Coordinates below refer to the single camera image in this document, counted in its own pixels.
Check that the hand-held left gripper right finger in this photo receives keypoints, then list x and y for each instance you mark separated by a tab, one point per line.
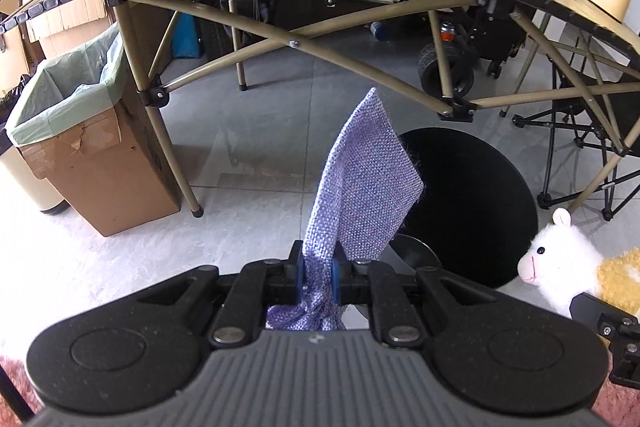
334	282

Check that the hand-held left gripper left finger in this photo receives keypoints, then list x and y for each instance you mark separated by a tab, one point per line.
298	279

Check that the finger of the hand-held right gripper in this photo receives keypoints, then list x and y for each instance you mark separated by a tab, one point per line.
595	309

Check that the white and yellow plush alpaca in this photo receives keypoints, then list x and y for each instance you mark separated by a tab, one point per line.
560	252

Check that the purple woven cloth pouch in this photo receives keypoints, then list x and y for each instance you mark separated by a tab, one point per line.
360	187

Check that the black round trash bin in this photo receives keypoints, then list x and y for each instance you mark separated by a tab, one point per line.
470	207

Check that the black folding chair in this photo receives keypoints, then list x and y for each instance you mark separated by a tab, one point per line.
575	117

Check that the cardboard box with liner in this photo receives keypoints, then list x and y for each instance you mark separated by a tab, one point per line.
100	187

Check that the blue panel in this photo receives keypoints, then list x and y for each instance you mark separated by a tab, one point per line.
190	22

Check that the green plastic bag liner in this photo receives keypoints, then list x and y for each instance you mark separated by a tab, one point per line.
60	122

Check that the cream plastic bin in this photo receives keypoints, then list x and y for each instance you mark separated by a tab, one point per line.
25	182

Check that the open cardboard box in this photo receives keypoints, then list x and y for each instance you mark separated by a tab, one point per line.
70	12

